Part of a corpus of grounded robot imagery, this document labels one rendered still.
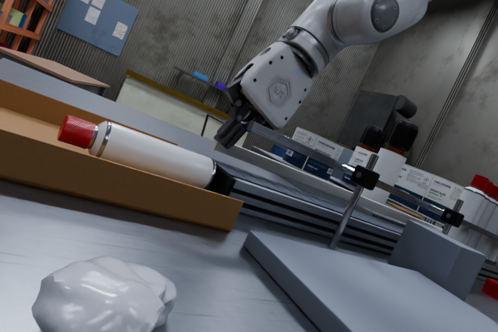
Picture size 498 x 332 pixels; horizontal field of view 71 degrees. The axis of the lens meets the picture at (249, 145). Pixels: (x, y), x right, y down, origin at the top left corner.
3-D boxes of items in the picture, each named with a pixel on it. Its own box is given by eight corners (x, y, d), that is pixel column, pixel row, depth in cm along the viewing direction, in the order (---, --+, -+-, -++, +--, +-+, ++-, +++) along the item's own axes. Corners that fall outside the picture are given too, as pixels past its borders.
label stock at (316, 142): (291, 166, 127) (307, 130, 126) (276, 156, 147) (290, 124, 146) (336, 186, 132) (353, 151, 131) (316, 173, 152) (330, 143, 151)
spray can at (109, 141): (206, 154, 55) (68, 104, 44) (221, 163, 51) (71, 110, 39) (193, 184, 55) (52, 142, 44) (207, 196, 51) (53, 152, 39)
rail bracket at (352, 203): (314, 232, 62) (355, 147, 61) (343, 253, 56) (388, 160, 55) (301, 228, 60) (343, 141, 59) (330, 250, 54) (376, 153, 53)
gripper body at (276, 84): (295, 31, 49) (242, 89, 48) (329, 83, 55) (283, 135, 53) (267, 31, 55) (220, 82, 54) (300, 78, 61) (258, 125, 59)
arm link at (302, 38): (308, 23, 49) (295, 38, 49) (337, 69, 54) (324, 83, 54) (276, 24, 56) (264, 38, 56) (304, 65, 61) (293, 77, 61)
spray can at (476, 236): (459, 249, 103) (491, 185, 101) (476, 257, 98) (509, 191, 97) (447, 244, 101) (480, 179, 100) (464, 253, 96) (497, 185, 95)
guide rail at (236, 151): (485, 252, 115) (487, 247, 115) (488, 254, 114) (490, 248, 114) (210, 147, 57) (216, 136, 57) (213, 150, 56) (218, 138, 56)
